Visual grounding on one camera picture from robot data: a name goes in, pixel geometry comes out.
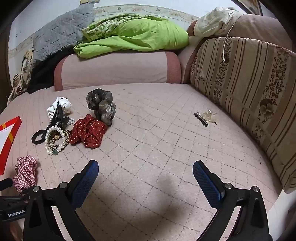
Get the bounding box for striped floral sofa cushion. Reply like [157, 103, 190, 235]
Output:
[190, 37, 296, 194]

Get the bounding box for white dotted scrunchie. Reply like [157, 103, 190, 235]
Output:
[47, 96, 73, 121]

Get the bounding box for white cable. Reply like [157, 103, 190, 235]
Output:
[222, 14, 241, 62]

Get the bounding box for small wrapper scrap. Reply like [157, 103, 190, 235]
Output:
[194, 111, 209, 127]

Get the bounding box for red gingham scrunchie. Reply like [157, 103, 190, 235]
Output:
[13, 156, 38, 193]

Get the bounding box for brown sofa cushion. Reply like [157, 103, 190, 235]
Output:
[187, 13, 293, 50]

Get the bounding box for clear hair claw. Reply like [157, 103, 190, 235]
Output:
[201, 109, 218, 124]

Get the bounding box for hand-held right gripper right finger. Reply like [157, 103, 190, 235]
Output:
[193, 160, 273, 241]

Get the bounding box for white floral cloth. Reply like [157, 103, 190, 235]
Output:
[194, 7, 245, 37]

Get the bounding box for grey sheer scrunchie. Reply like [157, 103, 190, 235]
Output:
[86, 88, 116, 127]

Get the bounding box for grey quilted blanket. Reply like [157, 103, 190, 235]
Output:
[32, 3, 95, 63]

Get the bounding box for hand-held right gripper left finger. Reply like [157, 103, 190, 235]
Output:
[23, 159, 99, 241]

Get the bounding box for pink quilted mattress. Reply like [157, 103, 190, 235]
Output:
[0, 82, 284, 241]

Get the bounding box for red polka dot scrunchie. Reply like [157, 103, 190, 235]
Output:
[69, 114, 109, 149]

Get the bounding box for white pearl bracelet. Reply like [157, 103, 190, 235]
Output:
[45, 126, 66, 156]

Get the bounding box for tiger print blanket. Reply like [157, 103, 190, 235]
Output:
[8, 47, 36, 105]

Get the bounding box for black scrunchie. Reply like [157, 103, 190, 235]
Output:
[31, 128, 50, 146]

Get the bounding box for pink bolster cushion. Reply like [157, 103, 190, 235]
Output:
[54, 50, 181, 92]

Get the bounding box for leopard print scrunchie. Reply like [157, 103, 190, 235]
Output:
[47, 130, 71, 151]

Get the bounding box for red box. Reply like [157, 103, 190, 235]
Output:
[0, 116, 22, 176]

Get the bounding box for pale blue bead bracelet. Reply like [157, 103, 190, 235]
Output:
[61, 117, 75, 128]

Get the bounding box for green blanket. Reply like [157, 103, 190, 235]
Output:
[73, 14, 190, 59]

